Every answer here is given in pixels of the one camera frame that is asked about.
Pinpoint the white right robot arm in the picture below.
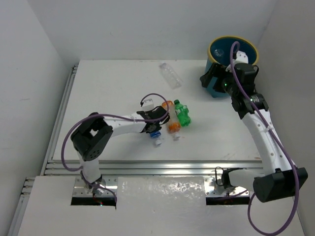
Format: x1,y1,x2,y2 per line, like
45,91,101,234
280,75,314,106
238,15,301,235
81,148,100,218
200,63,308,203

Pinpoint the white foam front board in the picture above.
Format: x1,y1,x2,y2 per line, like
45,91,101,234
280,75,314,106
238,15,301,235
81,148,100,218
19,176,293,236

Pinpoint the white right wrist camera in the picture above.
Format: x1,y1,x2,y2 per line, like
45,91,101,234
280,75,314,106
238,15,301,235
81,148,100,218
232,51,249,64

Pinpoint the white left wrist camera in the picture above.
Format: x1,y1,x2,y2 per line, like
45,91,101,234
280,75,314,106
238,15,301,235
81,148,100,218
140,98,155,112

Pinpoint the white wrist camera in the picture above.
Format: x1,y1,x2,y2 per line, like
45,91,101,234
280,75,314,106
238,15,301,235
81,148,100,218
232,51,249,64
140,98,155,112

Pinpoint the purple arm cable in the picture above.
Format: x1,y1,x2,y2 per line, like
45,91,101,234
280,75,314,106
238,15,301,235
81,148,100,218
61,93,170,205
228,41,300,236

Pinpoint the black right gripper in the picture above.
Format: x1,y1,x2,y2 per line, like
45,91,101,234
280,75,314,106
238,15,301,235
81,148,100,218
200,61,238,97

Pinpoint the clear unlabelled plastic bottle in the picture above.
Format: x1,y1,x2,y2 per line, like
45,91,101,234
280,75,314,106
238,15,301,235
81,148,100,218
159,62,182,89

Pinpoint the blue Pocari Sweat bottle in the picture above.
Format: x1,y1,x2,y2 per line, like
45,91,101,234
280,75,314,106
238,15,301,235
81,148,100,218
150,131,162,147

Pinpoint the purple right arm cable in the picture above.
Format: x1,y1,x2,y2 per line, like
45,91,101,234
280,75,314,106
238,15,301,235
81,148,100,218
228,41,300,236

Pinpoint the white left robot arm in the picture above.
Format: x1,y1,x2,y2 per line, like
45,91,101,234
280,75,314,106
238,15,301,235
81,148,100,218
70,106,170,192

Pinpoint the aluminium table edge rail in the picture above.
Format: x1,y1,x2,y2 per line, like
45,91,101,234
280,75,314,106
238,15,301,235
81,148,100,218
41,60,261,176

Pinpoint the black cable at table edge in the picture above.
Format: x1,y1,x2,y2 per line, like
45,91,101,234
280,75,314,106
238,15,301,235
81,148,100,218
214,166,237,187

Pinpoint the orange label bottle cap down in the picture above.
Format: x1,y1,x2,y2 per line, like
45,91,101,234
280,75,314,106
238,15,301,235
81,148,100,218
161,100,181,141

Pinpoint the green Sprite bottle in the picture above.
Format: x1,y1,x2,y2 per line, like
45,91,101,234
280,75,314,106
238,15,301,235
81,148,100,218
174,99,191,127

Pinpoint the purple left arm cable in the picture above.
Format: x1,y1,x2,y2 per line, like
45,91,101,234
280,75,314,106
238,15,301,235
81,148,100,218
61,93,170,205

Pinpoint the blue bin with yellow rim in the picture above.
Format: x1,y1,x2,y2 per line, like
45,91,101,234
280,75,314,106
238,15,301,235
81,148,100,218
203,35,260,98

